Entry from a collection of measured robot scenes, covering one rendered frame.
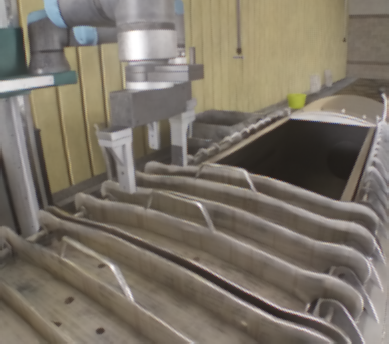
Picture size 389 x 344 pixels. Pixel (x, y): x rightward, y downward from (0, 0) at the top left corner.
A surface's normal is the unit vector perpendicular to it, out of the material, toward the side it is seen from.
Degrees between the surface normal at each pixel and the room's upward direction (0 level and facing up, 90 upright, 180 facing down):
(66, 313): 1
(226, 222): 90
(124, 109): 90
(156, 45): 91
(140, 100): 90
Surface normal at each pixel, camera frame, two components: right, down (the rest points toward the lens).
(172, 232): -0.56, 0.26
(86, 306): -0.04, -0.95
